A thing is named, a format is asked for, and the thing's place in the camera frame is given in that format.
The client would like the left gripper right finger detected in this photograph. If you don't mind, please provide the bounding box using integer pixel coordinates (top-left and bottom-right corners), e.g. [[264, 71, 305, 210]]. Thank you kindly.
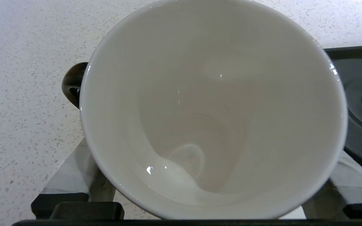
[[303, 150, 362, 219]]

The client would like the black rectangular tray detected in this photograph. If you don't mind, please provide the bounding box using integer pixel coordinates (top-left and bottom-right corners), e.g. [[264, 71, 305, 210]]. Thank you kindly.
[[324, 45, 362, 186]]

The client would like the black round kettle base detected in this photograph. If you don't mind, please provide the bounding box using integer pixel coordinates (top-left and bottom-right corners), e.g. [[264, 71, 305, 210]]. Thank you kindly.
[[335, 59, 362, 167]]

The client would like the black cup white inside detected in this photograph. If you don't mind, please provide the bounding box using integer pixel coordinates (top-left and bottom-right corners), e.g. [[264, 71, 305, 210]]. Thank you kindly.
[[62, 0, 348, 219]]

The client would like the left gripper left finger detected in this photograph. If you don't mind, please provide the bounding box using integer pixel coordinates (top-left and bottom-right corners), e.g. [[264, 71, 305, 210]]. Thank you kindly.
[[31, 138, 125, 219]]

